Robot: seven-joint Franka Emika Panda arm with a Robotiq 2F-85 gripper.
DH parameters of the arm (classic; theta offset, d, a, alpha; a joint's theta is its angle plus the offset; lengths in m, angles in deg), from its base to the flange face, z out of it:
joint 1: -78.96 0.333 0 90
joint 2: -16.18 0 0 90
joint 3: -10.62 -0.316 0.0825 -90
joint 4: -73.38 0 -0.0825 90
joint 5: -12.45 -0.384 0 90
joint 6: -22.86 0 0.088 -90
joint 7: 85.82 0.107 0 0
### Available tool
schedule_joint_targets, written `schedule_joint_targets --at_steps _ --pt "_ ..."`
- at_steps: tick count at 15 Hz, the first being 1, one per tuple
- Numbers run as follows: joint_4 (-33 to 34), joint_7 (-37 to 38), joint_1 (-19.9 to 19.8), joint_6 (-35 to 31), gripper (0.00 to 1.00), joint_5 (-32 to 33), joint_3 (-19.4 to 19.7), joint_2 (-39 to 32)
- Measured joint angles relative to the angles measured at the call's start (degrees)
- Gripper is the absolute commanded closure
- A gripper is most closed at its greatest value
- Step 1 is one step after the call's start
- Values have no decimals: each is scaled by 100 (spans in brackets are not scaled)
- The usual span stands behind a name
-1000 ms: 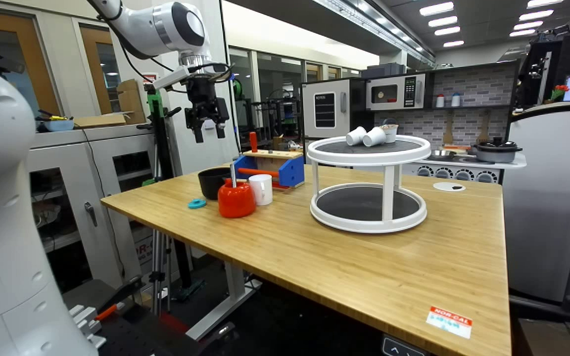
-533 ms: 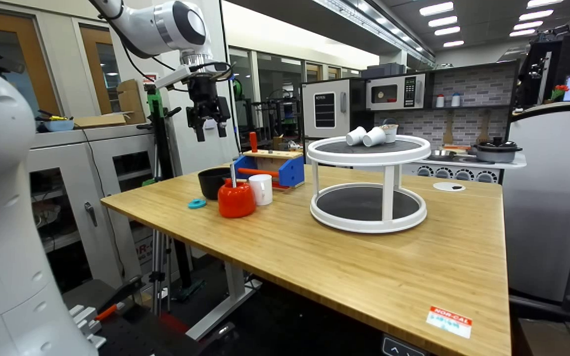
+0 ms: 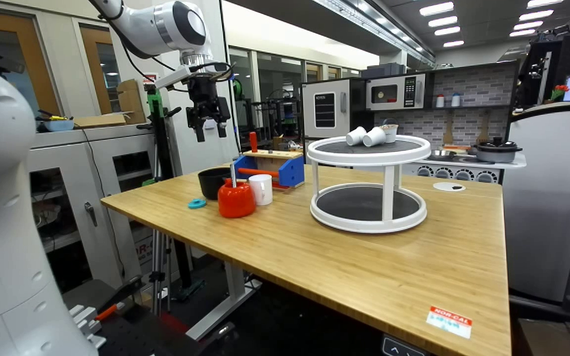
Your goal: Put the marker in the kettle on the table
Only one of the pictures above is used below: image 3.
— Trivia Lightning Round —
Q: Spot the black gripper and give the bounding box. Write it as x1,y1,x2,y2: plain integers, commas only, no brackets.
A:
184,74,231,145

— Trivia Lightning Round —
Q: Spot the red kettle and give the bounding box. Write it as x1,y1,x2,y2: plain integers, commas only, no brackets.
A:
215,177,259,220

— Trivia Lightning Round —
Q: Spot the black tripod stand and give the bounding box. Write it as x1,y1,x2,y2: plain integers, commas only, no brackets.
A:
142,86,198,315

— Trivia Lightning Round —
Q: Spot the black mug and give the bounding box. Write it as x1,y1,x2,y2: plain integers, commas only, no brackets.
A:
196,167,233,203

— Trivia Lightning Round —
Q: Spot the white plastic cup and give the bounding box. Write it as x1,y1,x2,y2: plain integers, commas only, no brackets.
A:
247,173,275,211

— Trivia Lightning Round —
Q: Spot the blue wooden toy workbench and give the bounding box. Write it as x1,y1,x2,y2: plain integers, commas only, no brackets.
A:
231,149,306,195

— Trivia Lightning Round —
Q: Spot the flat cardboard box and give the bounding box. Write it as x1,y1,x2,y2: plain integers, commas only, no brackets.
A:
73,78,150,131

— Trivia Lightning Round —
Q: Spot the white toy kitchen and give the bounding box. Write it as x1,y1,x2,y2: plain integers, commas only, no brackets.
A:
300,62,528,187

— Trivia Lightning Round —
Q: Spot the grey storage cabinet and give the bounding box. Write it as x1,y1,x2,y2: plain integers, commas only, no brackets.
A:
27,126,168,294

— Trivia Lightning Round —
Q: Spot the small white cup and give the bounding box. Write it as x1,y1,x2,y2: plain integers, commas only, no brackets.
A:
360,126,388,149
344,126,368,149

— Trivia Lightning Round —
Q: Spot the white two-tier turntable stand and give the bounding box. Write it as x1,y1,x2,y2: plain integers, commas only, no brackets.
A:
304,133,433,236

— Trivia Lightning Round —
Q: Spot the black toy pot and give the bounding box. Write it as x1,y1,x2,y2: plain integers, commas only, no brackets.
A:
471,137,522,167

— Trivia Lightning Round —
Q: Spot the red white sticker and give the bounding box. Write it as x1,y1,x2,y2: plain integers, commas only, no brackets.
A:
425,304,475,343

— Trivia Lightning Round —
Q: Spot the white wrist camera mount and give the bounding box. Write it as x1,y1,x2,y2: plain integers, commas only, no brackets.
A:
154,60,233,92

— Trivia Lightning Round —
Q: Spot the white table cable grommet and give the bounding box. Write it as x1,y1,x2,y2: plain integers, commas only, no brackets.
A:
431,181,467,195

